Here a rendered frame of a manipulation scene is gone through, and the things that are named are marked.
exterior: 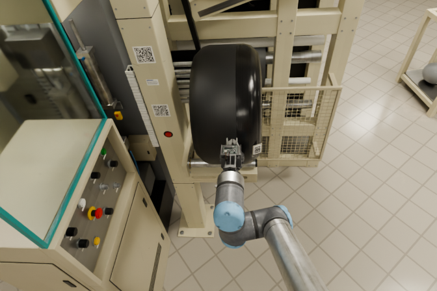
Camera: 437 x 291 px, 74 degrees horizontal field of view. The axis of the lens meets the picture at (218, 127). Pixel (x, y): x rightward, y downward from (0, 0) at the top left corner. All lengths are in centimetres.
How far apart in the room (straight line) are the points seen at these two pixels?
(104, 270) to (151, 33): 94
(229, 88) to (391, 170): 197
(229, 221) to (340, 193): 175
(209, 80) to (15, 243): 82
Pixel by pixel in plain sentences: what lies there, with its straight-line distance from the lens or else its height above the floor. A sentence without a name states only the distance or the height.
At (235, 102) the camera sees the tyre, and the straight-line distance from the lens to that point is 110.
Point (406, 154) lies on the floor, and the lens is 299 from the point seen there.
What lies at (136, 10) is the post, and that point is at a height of 168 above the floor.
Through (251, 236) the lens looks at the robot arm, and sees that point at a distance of 100.
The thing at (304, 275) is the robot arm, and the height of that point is 136.
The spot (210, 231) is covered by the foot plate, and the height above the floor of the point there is 1.
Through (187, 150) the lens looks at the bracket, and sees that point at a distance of 151.
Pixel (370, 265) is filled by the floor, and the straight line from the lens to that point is 235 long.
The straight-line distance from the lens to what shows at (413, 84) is 356.
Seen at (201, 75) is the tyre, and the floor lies 142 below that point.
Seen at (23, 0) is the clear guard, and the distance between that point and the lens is 100.
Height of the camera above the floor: 209
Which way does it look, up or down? 46 degrees down
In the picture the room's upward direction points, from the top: 6 degrees counter-clockwise
